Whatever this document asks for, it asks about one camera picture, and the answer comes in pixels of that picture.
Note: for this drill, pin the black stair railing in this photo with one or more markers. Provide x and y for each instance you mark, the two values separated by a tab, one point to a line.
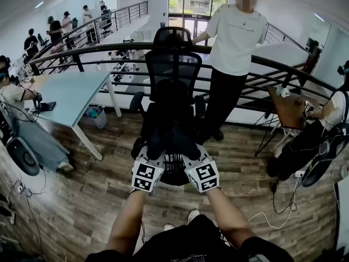
283	35

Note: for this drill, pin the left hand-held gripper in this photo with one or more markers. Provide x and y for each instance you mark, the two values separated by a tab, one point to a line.
145	175

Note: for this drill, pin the black curved metal railing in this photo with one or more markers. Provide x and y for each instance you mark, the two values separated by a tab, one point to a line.
122	46

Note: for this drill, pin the person's right forearm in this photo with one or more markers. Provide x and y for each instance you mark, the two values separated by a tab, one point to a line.
229	217

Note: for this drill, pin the grey round fan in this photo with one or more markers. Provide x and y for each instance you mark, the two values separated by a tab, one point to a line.
23	157

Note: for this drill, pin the person's left forearm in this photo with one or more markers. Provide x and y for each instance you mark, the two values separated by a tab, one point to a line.
125	222

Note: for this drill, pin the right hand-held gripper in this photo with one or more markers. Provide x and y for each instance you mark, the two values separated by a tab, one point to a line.
204	173

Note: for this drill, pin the person's black clothing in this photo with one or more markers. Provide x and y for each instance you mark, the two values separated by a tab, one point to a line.
191	244

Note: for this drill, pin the person's white right shoe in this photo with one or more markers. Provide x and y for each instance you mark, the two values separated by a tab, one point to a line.
193	215

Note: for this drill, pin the glass entrance door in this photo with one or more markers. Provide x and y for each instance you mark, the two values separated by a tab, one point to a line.
197	9

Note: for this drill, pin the white power strip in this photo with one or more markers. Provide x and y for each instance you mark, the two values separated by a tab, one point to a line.
299	174

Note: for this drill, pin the black straight metal railing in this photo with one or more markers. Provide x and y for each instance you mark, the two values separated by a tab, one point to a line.
131	8

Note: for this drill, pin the black keyboard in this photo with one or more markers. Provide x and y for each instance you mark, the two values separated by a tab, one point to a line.
45	106

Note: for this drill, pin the person's white left shoe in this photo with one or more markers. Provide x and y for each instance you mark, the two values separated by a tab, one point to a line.
168	227

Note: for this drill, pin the clear bin with toys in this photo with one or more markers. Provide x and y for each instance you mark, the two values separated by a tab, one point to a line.
96	117

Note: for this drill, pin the person's white shoe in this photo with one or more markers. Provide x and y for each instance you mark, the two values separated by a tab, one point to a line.
168	227
193	215

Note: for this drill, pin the light blue table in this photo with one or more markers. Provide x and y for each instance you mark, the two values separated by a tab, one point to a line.
68	91

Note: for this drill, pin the black mesh office chair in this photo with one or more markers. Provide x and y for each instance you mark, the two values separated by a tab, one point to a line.
171	37

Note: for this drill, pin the brown wooden table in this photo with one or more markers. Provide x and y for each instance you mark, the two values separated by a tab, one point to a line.
289	110

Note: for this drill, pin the white mug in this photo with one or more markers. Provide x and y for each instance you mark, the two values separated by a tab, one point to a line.
283	91

